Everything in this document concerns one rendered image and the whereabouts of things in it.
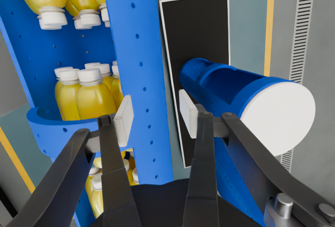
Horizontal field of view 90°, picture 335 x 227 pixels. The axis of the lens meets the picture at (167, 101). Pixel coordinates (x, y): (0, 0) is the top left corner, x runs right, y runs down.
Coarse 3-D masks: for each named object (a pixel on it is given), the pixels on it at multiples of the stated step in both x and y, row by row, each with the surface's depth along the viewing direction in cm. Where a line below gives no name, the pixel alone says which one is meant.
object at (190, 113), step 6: (180, 90) 21; (180, 96) 20; (186, 96) 19; (180, 102) 21; (186, 102) 17; (180, 108) 22; (186, 108) 17; (192, 108) 16; (186, 114) 17; (192, 114) 15; (186, 120) 18; (192, 120) 15; (186, 126) 18; (192, 126) 16; (192, 132) 16
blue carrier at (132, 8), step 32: (0, 0) 30; (128, 0) 24; (32, 32) 36; (64, 32) 42; (96, 32) 46; (128, 32) 25; (32, 64) 36; (64, 64) 43; (128, 64) 26; (160, 64) 33; (32, 96) 34; (160, 96) 33; (32, 128) 29; (64, 128) 26; (96, 128) 26; (160, 128) 34; (160, 160) 36
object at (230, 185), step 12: (216, 144) 145; (216, 156) 133; (228, 156) 129; (216, 168) 126; (228, 168) 119; (228, 180) 112; (240, 180) 107; (228, 192) 107; (240, 192) 101; (240, 204) 97; (252, 204) 93; (252, 216) 88
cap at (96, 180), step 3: (99, 174) 45; (93, 177) 44; (96, 177) 44; (99, 177) 44; (93, 180) 43; (96, 180) 43; (99, 180) 43; (93, 183) 43; (96, 183) 42; (99, 183) 43; (96, 186) 43; (99, 186) 43
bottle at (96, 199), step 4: (100, 188) 43; (92, 192) 44; (96, 192) 43; (100, 192) 43; (92, 196) 44; (96, 196) 43; (100, 196) 43; (92, 200) 44; (96, 200) 43; (100, 200) 43; (92, 204) 44; (96, 204) 43; (100, 204) 43; (96, 208) 43; (100, 208) 43; (96, 212) 44; (100, 212) 44; (96, 216) 45
